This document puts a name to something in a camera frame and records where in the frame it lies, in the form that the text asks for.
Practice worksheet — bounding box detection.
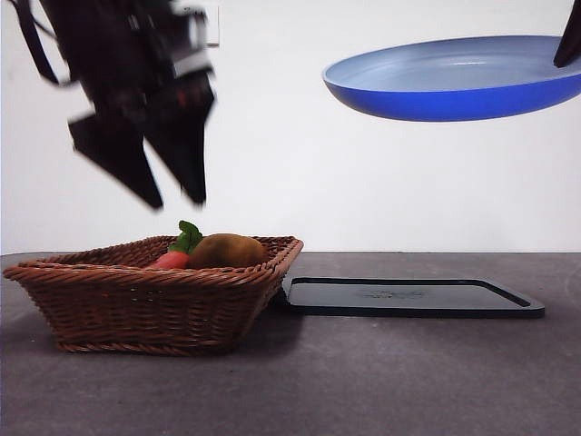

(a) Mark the black rectangular tray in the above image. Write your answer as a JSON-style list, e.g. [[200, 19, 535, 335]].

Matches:
[[271, 276, 547, 320]]

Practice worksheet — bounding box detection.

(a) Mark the blue round plate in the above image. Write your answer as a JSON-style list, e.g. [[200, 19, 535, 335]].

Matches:
[[321, 35, 581, 124]]

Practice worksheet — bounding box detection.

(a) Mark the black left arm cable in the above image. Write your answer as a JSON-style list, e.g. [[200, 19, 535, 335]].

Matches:
[[15, 0, 74, 88]]

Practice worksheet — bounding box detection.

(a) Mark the brown potato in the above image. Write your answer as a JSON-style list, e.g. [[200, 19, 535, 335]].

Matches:
[[188, 233, 269, 270]]

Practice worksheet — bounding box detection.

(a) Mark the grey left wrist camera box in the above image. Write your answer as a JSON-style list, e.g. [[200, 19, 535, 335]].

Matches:
[[171, 5, 215, 76]]

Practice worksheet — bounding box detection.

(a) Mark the red carrot with green leaves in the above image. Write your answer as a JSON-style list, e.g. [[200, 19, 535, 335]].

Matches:
[[146, 220, 205, 270]]

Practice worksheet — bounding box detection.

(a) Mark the white wall socket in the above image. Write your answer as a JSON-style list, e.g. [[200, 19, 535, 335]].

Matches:
[[202, 5, 222, 47]]

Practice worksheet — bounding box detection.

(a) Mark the brown wicker basket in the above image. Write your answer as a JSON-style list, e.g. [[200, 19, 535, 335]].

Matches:
[[2, 235, 306, 357]]

